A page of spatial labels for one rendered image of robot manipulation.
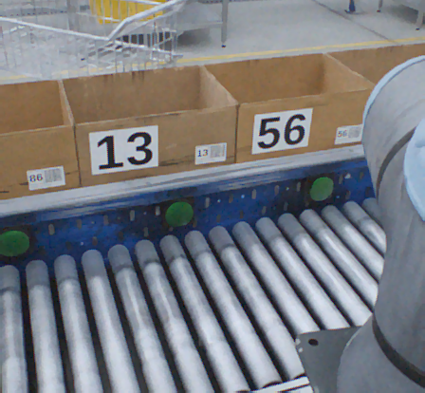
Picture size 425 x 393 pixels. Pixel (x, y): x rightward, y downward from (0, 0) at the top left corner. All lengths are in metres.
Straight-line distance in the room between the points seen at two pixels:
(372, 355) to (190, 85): 1.22
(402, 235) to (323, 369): 0.20
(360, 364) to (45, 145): 0.94
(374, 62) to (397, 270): 1.47
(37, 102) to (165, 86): 0.35
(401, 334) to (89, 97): 1.24
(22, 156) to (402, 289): 1.00
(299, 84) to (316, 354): 1.26
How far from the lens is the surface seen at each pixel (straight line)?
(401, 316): 0.46
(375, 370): 0.52
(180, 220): 1.38
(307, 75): 1.77
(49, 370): 1.14
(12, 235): 1.32
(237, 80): 1.68
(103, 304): 1.24
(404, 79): 0.62
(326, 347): 0.61
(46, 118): 1.59
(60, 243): 1.41
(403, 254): 0.44
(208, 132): 1.37
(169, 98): 1.63
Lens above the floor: 1.60
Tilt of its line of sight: 32 degrees down
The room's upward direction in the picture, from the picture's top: 2 degrees clockwise
